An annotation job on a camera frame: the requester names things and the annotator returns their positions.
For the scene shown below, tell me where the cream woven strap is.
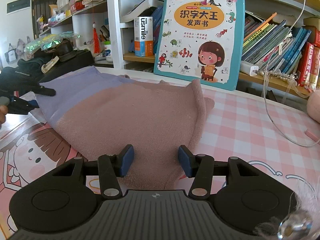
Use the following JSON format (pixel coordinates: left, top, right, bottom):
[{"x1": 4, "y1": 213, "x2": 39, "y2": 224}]
[{"x1": 41, "y1": 55, "x2": 60, "y2": 74}]

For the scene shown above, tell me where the white power adapter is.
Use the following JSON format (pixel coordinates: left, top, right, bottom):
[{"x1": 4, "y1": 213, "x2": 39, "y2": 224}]
[{"x1": 240, "y1": 61, "x2": 259, "y2": 76}]

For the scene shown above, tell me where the white wooden bookshelf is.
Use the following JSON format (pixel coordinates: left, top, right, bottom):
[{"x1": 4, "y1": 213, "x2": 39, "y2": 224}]
[{"x1": 37, "y1": 0, "x2": 320, "y2": 100}]

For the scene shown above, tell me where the usmile white orange box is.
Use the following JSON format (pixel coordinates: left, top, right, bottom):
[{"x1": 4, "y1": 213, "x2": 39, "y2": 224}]
[{"x1": 134, "y1": 16, "x2": 153, "y2": 57}]

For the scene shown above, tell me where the children's sound book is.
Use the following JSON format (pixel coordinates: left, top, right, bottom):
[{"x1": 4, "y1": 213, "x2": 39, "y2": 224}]
[{"x1": 153, "y1": 0, "x2": 245, "y2": 90}]

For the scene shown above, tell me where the purple and pink sweater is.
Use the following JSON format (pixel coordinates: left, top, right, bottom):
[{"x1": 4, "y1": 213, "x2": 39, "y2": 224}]
[{"x1": 36, "y1": 67, "x2": 215, "y2": 190}]

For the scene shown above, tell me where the pink checkered table mat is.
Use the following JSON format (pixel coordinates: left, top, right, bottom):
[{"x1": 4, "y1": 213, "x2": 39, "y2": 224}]
[{"x1": 1, "y1": 89, "x2": 319, "y2": 239}]

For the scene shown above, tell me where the white charging cable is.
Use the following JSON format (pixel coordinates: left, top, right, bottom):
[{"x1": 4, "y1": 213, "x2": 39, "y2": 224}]
[{"x1": 261, "y1": 0, "x2": 320, "y2": 147}]

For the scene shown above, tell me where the person's left hand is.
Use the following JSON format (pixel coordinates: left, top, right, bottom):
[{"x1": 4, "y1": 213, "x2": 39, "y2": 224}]
[{"x1": 0, "y1": 105, "x2": 8, "y2": 126}]

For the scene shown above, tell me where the pink plush item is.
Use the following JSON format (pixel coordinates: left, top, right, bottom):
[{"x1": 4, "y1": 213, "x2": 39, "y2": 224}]
[{"x1": 306, "y1": 90, "x2": 320, "y2": 123}]

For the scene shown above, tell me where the red tassel ornament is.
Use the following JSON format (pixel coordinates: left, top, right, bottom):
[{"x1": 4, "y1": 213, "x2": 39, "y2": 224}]
[{"x1": 93, "y1": 22, "x2": 100, "y2": 54}]

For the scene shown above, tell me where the red thick dictionary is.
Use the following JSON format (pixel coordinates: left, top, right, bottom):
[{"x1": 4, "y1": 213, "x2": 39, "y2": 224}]
[{"x1": 297, "y1": 42, "x2": 314, "y2": 87}]

